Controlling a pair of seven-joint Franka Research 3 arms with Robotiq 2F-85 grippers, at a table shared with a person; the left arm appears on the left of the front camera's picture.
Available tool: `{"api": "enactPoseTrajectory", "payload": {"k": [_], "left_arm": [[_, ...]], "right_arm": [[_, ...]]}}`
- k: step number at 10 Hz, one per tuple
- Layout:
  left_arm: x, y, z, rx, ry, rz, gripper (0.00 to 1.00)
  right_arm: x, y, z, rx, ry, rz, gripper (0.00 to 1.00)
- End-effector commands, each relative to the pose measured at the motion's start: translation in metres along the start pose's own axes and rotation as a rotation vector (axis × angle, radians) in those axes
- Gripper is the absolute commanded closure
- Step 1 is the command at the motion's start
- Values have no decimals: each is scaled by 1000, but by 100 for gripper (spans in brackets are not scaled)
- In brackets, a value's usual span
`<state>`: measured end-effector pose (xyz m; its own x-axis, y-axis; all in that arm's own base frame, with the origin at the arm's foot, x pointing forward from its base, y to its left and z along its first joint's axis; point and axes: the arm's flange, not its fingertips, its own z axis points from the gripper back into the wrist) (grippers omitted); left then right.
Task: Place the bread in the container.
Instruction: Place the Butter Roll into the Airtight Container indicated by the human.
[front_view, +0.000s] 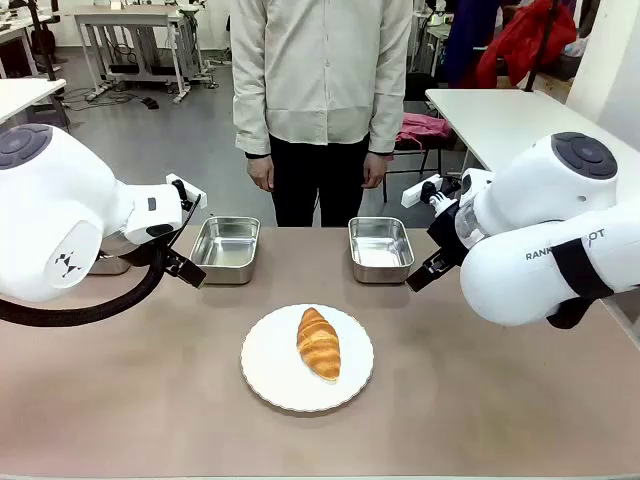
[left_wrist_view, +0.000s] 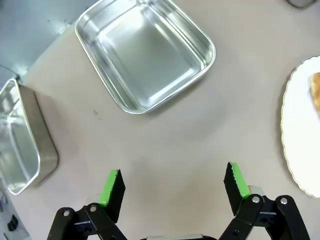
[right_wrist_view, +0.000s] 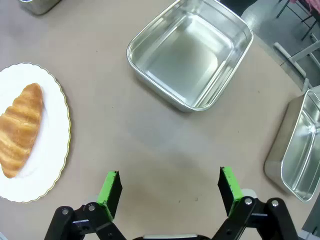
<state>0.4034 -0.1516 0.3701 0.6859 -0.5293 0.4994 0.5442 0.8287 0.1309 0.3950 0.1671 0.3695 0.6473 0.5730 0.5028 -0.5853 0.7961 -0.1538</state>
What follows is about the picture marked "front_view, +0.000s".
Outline golden croissant bread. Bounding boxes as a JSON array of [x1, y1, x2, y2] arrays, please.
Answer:
[[296, 306, 342, 384]]

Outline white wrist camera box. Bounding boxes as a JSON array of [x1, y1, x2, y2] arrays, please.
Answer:
[[400, 174, 444, 209], [165, 172, 208, 208]]

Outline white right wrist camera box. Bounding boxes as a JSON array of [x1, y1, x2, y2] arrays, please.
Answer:
[[400, 174, 444, 209]]

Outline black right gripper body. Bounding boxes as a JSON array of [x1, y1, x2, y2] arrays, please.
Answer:
[[426, 199, 472, 267]]

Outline grey-framed background desk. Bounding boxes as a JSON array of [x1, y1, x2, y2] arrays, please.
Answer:
[[73, 3, 202, 105]]

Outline grey bin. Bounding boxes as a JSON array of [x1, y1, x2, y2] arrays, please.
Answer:
[[548, 48, 585, 82]]

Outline person's left forearm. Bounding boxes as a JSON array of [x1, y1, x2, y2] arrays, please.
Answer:
[[367, 74, 407, 157]]

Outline black stand pole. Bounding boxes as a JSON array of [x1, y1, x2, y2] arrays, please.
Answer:
[[523, 0, 560, 93], [26, 0, 59, 82]]

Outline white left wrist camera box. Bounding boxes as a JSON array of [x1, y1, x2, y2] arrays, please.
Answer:
[[165, 172, 208, 208]]

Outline large white side table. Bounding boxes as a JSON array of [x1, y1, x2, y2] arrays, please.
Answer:
[[424, 87, 640, 201]]

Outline person's left hand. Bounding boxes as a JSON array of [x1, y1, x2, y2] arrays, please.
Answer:
[[361, 151, 389, 190]]

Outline black chair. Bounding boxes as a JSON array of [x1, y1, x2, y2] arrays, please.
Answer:
[[381, 71, 457, 203]]

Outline blue garment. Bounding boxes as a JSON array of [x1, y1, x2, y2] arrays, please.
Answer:
[[441, 0, 507, 90]]

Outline small white side table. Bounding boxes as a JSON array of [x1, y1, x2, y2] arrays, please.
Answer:
[[0, 77, 68, 127]]

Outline black floor cables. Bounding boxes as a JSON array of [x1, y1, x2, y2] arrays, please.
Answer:
[[60, 85, 133, 113]]

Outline person in beige shirt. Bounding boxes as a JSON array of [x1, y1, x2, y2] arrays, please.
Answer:
[[230, 0, 414, 229]]

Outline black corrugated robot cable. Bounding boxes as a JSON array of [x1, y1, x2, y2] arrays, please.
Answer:
[[0, 191, 202, 329]]

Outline steel rectangular container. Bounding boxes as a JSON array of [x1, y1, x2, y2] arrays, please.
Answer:
[[88, 251, 133, 277], [347, 215, 416, 285], [189, 215, 262, 286]]

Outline person's right forearm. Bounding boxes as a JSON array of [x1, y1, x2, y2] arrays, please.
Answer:
[[232, 74, 274, 159]]

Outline pink cloth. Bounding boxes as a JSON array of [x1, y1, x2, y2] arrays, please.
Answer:
[[394, 111, 454, 152]]

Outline white scalloped plate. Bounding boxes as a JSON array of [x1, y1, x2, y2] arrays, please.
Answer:
[[240, 303, 376, 414]]

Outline red jacket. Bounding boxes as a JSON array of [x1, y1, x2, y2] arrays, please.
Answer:
[[474, 0, 579, 90]]

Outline black strap on arm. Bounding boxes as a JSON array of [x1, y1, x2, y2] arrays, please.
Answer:
[[562, 238, 616, 302]]

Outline person's right hand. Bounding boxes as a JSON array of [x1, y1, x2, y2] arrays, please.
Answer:
[[246, 151, 276, 193]]

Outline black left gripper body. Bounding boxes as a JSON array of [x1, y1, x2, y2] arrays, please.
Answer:
[[160, 245, 192, 278]]

